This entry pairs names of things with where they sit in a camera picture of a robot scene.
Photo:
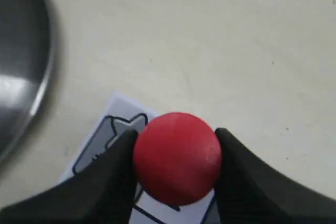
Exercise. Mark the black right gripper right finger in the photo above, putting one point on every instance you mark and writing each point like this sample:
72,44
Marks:
250,191

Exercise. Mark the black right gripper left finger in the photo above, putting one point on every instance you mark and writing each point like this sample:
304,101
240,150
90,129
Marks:
103,192

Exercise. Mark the red cylinder game piece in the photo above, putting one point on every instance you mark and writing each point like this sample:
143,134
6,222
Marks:
177,158

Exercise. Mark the paper game board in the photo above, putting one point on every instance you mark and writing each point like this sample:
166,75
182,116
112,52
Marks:
122,114

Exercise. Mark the round steel plate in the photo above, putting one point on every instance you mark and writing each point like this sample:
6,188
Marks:
28,41

